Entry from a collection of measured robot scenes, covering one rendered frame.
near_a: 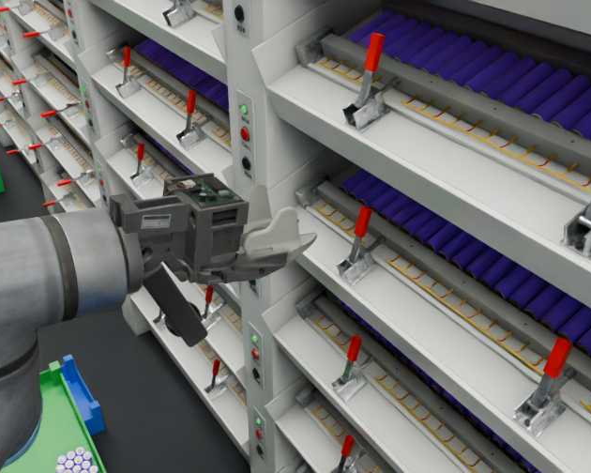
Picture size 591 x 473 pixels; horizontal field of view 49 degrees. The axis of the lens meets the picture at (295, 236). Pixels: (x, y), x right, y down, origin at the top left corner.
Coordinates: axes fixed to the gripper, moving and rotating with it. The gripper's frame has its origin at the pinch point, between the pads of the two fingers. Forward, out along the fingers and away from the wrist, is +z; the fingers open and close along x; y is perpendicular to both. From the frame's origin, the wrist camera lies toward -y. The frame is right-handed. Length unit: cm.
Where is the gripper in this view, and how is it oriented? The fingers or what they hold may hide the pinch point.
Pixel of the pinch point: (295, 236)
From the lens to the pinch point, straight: 69.9
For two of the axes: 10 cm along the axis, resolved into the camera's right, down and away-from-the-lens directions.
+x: -5.6, -4.6, 6.9
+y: 1.3, -8.7, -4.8
